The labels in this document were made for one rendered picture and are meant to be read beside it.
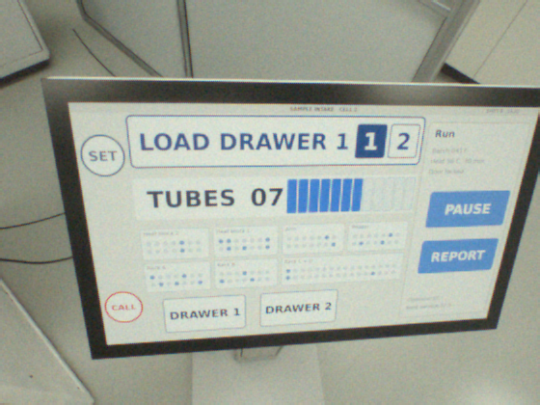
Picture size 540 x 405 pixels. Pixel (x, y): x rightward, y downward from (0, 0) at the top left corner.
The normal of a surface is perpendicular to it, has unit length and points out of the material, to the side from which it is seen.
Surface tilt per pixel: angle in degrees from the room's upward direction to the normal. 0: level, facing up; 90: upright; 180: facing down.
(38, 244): 0
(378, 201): 50
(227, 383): 3
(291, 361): 5
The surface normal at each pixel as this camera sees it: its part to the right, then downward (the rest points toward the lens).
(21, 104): 0.11, -0.50
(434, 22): -0.68, 0.59
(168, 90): 0.13, 0.34
